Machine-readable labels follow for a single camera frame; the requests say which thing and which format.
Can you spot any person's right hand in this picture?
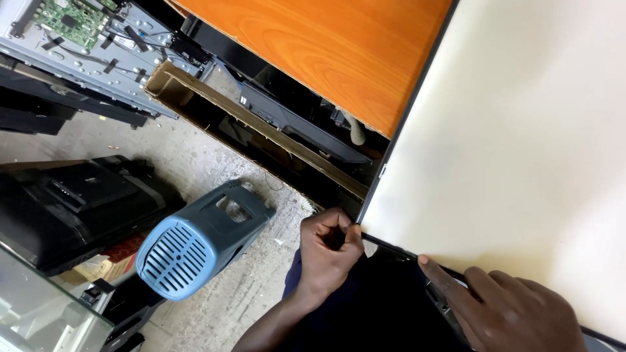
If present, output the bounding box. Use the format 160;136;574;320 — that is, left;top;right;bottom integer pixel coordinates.
418;254;589;352

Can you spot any person's left hand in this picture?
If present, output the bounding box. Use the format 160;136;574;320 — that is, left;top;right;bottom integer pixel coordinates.
299;207;365;300

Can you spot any white screen panel black frame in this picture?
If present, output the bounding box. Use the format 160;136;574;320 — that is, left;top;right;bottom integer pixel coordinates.
356;0;626;352

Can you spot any person's dark clothing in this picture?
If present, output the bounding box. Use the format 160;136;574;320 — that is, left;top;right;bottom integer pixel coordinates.
281;247;471;352

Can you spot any blue grey plastic speaker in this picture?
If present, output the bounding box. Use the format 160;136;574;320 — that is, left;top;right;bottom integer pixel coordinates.
135;179;277;302

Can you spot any black television stand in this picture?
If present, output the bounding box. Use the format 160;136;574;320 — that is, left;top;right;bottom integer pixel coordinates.
79;273;168;352

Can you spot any red and tan carton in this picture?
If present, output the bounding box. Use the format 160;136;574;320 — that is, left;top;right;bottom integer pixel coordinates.
51;234;148;288

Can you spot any long brown cardboard box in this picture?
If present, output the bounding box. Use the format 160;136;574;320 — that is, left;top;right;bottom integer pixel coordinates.
144;60;370;202

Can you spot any orange wooden table top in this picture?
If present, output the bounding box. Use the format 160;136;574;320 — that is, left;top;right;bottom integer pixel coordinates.
164;0;454;140

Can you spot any black television back cover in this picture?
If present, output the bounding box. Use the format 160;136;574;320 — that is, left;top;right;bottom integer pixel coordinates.
0;155;187;277

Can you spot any glass shelf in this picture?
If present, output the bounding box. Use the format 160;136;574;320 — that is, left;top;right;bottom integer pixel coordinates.
0;242;116;352

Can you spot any open grey television chassis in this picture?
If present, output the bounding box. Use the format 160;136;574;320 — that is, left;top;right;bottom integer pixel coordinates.
0;0;217;121

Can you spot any stack of black television panels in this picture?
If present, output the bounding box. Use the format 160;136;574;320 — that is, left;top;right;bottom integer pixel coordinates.
0;54;158;137

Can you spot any green circuit board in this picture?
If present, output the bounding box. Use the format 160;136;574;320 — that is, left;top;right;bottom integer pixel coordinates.
36;0;112;52

